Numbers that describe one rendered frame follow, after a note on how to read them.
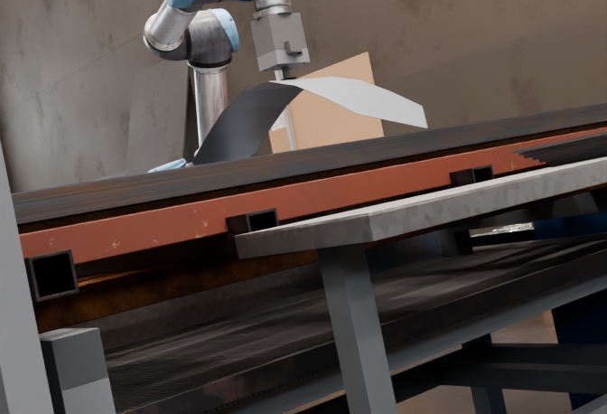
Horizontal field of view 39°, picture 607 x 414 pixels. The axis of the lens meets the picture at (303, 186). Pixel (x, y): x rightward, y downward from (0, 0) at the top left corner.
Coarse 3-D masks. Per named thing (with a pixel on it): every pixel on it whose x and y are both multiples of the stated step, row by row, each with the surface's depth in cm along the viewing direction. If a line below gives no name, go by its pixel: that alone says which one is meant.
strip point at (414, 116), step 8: (368, 112) 153; (376, 112) 154; (384, 112) 154; (392, 112) 155; (400, 112) 156; (408, 112) 157; (416, 112) 158; (424, 112) 159; (392, 120) 151; (400, 120) 152; (408, 120) 153; (416, 120) 154; (424, 120) 155
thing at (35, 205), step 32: (448, 128) 145; (480, 128) 149; (512, 128) 155; (544, 128) 160; (256, 160) 120; (288, 160) 124; (320, 160) 127; (352, 160) 131; (384, 160) 138; (32, 192) 101; (64, 192) 103; (96, 192) 106; (128, 192) 108; (160, 192) 111; (192, 192) 114
